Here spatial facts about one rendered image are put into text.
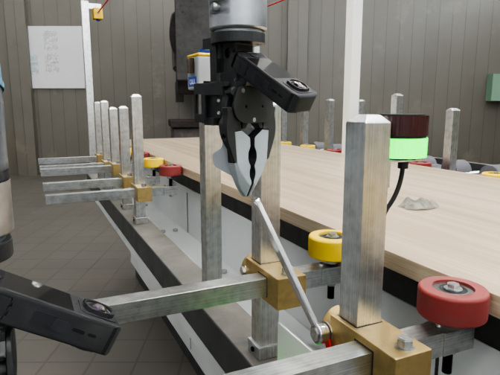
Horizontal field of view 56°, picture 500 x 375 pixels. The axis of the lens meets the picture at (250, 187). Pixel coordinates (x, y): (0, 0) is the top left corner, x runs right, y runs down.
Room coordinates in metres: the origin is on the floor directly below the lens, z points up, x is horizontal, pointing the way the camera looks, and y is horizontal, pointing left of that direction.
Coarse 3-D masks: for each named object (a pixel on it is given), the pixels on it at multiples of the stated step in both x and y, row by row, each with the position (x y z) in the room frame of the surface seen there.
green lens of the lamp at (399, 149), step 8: (392, 144) 0.52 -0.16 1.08; (400, 144) 0.52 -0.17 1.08; (408, 144) 0.52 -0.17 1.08; (416, 144) 0.52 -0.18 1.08; (424, 144) 0.53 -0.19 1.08; (392, 152) 0.52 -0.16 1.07; (400, 152) 0.52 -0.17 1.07; (408, 152) 0.52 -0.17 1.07; (416, 152) 0.52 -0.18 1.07; (424, 152) 0.53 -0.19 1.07
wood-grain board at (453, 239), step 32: (192, 160) 1.87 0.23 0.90; (288, 160) 1.87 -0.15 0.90; (320, 160) 1.87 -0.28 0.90; (224, 192) 1.31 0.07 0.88; (288, 192) 1.18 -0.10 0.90; (320, 192) 1.18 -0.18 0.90; (416, 192) 1.18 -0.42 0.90; (448, 192) 1.18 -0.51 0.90; (480, 192) 1.18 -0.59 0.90; (320, 224) 0.87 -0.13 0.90; (416, 224) 0.86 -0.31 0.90; (448, 224) 0.86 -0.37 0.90; (480, 224) 0.86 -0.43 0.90; (384, 256) 0.71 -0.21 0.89; (416, 256) 0.67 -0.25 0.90; (448, 256) 0.67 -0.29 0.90; (480, 256) 0.67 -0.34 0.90
